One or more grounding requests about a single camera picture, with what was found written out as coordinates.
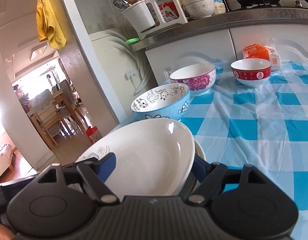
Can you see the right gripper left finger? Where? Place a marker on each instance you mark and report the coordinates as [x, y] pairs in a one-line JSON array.
[[94, 176]]

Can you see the white stacked bowls on counter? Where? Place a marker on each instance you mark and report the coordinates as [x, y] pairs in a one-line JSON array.
[[199, 8]]

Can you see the blue checkered tablecloth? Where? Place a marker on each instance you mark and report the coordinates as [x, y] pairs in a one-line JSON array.
[[266, 127]]

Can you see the wooden dining chair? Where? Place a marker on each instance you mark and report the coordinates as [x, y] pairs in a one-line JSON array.
[[47, 116]]

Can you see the white ceramic plate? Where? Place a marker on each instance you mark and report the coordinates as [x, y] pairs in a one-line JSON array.
[[153, 157]]

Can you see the blue cartoon bowl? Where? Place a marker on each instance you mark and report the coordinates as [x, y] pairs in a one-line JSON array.
[[166, 101]]

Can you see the orange tissue pack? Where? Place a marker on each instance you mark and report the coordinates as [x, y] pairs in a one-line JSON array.
[[265, 50]]

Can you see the gas stove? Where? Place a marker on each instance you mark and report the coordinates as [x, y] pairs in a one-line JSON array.
[[302, 4]]

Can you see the green clip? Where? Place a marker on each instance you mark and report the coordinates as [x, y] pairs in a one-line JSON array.
[[132, 41]]

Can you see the white utensil cup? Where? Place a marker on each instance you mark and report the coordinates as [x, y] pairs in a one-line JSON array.
[[139, 16]]

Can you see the pink floral bowl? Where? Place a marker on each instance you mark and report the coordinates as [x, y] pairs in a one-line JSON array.
[[198, 77]]

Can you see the yellow hanging towel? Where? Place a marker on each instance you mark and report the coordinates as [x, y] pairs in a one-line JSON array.
[[48, 28]]

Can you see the white condiment rack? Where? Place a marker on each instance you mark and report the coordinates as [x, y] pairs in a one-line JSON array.
[[165, 13]]

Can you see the red plastic bag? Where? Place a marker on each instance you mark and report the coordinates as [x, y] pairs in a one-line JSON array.
[[93, 134]]

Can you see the small patterned cup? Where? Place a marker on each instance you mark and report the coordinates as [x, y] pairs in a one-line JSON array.
[[219, 7]]

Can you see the red white bowl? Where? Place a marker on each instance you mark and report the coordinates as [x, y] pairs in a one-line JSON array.
[[252, 73]]

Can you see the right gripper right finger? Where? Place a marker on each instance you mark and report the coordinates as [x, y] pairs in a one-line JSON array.
[[210, 177]]

